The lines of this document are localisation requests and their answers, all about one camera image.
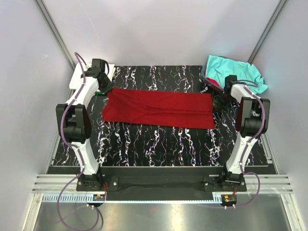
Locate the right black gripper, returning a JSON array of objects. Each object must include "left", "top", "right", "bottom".
[{"left": 212, "top": 91, "right": 234, "bottom": 114}]

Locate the red t shirt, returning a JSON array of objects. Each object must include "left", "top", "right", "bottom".
[{"left": 102, "top": 88, "right": 215, "bottom": 129}]

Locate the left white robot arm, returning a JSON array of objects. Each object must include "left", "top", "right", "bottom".
[{"left": 56, "top": 59, "right": 113, "bottom": 191}]

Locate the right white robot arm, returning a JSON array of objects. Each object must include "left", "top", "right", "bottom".
[{"left": 213, "top": 75, "right": 270, "bottom": 191}]

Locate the crimson t shirt in basket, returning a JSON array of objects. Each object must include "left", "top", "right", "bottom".
[{"left": 205, "top": 77, "right": 223, "bottom": 91}]

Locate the folded white t shirt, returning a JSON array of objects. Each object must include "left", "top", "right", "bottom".
[{"left": 69, "top": 64, "right": 116, "bottom": 90}]

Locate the teal t shirt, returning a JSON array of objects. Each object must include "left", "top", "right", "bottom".
[{"left": 206, "top": 55, "right": 268, "bottom": 94}]

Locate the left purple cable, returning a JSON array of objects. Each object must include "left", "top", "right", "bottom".
[{"left": 56, "top": 51, "right": 104, "bottom": 229}]

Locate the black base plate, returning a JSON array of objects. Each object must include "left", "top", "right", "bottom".
[{"left": 77, "top": 167, "right": 248, "bottom": 202}]

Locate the aluminium cross rail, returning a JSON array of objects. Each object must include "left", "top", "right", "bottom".
[{"left": 32, "top": 174, "right": 293, "bottom": 194}]

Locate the left aluminium frame post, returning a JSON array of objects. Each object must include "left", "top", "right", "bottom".
[{"left": 34, "top": 0, "right": 75, "bottom": 70}]

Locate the aluminium frame post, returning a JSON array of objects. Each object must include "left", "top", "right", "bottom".
[
  {"left": 34, "top": 0, "right": 75, "bottom": 70},
  {"left": 247, "top": 0, "right": 288, "bottom": 64}
]

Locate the right aluminium frame post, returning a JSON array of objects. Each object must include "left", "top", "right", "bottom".
[{"left": 247, "top": 0, "right": 288, "bottom": 64}]

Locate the left cable duct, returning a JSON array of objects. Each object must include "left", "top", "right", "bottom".
[{"left": 42, "top": 193, "right": 106, "bottom": 203}]

